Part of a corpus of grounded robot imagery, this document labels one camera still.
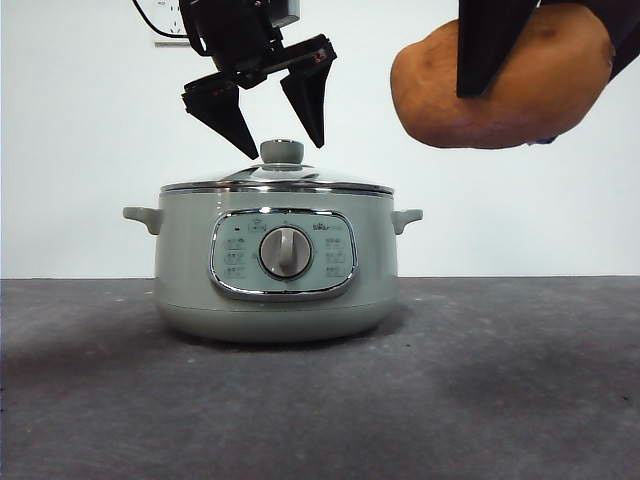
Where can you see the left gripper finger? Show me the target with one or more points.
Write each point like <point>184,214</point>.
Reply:
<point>230,120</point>
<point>312,100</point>

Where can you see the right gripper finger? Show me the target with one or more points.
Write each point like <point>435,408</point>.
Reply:
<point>485,45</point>
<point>625,30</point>

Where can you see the glass lid with green knob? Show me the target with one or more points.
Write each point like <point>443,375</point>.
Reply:
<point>282,152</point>

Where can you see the brown potato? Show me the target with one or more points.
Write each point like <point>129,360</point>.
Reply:
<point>530,100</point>

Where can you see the green electric cooking pot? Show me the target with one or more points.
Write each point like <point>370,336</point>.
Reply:
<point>185,260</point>

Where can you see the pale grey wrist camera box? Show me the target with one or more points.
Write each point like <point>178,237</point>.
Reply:
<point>286,12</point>

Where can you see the white wall socket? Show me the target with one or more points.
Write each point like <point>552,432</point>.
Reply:
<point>167,22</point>

